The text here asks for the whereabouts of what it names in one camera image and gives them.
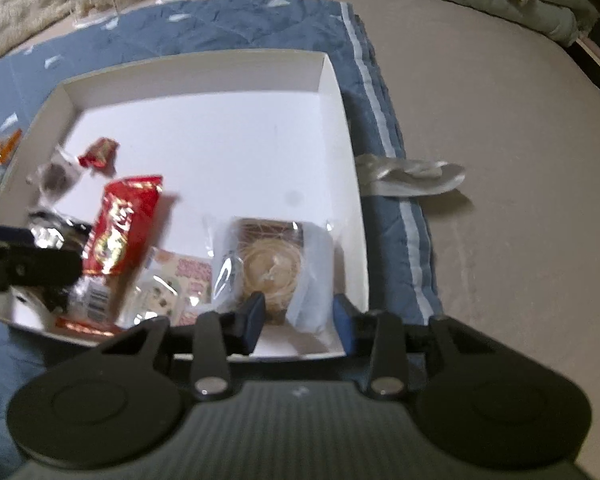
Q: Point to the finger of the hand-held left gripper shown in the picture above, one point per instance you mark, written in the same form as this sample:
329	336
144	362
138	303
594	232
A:
40	265

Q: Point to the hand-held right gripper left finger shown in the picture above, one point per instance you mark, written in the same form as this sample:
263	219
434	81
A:
252	322

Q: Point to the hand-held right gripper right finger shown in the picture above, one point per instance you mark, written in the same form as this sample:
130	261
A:
342	327

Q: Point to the clear round pastry packet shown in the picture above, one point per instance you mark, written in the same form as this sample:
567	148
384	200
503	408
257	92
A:
272	270

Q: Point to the white printed snack packet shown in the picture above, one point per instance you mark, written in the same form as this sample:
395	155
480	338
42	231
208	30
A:
180	280

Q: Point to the small clear-wrapped dark candy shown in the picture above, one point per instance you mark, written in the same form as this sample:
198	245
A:
57	175

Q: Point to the red snack packet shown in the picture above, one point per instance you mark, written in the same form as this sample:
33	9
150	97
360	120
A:
122	220

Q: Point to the small red candy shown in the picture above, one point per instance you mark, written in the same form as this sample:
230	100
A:
100	155

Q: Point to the white cardboard box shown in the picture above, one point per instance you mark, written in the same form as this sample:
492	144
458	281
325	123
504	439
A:
205	135

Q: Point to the crumpled white plastic wrapper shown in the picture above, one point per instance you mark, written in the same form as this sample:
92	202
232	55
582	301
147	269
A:
410	175

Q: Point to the white doll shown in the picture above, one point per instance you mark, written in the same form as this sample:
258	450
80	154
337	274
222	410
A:
102	2

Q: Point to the blue quilted mat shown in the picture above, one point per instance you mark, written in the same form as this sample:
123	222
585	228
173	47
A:
230	25

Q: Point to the folded grey duvet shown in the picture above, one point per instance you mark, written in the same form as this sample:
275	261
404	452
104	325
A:
530	5

